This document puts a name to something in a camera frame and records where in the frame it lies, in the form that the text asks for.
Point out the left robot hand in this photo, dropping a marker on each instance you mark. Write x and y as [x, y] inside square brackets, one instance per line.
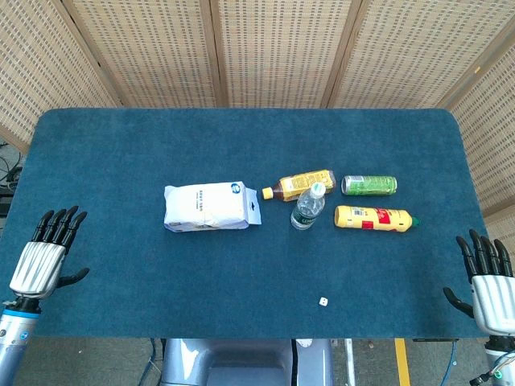
[38, 261]

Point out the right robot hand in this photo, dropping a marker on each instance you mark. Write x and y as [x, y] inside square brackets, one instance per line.
[493, 293]

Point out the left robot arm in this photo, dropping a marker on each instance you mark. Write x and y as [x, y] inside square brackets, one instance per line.
[14, 337]

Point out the yellow bottle red label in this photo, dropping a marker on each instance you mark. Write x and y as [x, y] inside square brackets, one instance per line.
[374, 218]

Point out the green drink can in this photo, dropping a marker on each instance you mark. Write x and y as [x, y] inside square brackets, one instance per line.
[369, 185]

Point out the white paper bag package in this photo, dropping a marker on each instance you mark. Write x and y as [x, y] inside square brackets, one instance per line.
[209, 206]

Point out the blue felt table cover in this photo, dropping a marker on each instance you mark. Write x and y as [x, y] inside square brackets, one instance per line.
[241, 257]

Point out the clear water bottle green label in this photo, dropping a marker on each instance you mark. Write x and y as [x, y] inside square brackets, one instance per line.
[308, 208]

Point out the brown tea bottle yellow label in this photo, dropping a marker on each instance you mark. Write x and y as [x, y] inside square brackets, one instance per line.
[299, 184]

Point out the grey robot torso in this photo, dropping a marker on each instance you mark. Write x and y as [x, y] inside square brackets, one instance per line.
[247, 362]

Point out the woven bamboo folding screen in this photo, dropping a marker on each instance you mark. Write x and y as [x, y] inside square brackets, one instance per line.
[257, 52]

